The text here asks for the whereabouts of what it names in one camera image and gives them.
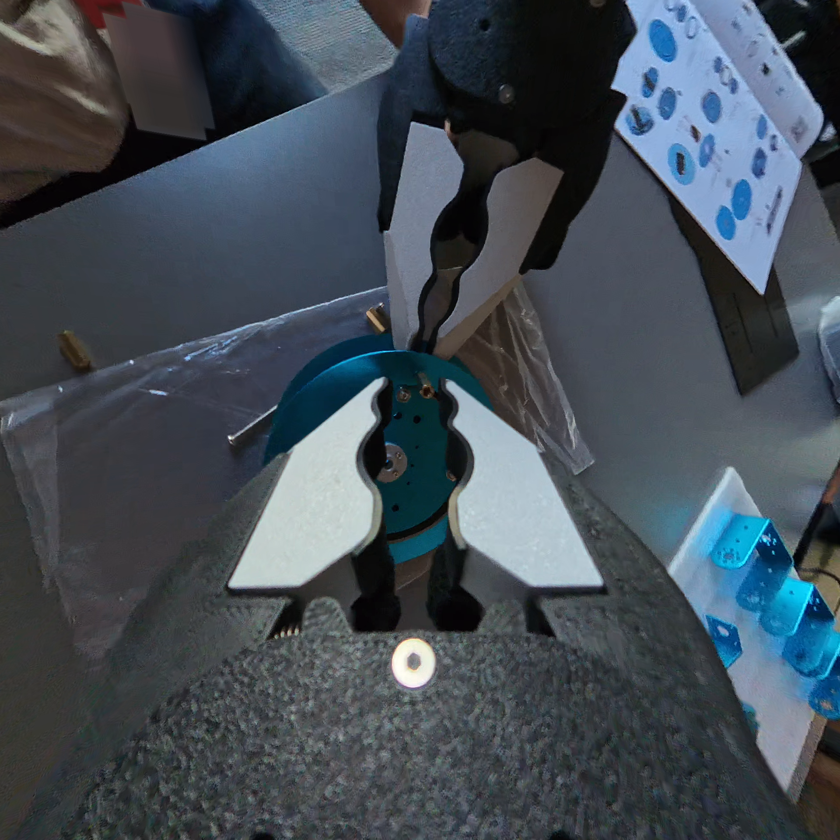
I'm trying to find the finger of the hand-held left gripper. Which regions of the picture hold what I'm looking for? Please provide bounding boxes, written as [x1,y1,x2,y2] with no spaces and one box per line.
[382,120,475,353]
[427,155,567,361]

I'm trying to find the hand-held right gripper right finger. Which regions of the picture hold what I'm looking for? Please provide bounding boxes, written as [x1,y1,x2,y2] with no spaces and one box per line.
[428,379,606,632]

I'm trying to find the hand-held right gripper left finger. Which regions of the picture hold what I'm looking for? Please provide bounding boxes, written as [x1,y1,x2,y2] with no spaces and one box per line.
[226,376,403,632]

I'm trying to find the blue round turntable assembly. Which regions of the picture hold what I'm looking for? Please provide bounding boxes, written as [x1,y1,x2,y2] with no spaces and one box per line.
[262,331,496,565]

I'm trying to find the person's left forearm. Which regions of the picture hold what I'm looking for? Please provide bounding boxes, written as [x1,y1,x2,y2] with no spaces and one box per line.
[360,0,434,48]

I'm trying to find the grey desk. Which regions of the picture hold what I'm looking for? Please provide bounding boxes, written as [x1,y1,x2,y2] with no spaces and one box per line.
[0,66,840,840]

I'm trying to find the long steel screw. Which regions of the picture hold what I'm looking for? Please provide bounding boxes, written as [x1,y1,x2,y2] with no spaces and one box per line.
[227,406,280,447]

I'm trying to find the clear plastic bag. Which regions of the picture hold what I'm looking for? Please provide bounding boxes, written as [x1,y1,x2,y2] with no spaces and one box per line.
[0,272,595,657]

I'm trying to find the white paper sheet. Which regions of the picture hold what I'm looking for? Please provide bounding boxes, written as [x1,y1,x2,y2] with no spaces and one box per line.
[610,0,824,295]

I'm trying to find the black metal plate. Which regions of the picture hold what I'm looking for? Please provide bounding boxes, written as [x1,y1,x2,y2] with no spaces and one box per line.
[669,197,800,396]

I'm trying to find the white foam sheet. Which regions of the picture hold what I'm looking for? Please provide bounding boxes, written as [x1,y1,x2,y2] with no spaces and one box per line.
[668,467,840,802]

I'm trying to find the plastic wrapped grey box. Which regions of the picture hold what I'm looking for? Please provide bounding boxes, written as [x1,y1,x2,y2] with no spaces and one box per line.
[817,315,840,388]

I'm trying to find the blue metal u bracket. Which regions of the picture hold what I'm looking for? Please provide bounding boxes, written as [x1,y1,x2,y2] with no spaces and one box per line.
[712,514,796,611]

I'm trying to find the small blue metal bracket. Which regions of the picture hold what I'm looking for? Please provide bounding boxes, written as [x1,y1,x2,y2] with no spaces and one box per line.
[705,613,744,669]

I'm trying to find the blue arched metal bracket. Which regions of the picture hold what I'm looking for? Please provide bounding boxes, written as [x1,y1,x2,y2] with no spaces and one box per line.
[808,676,840,721]

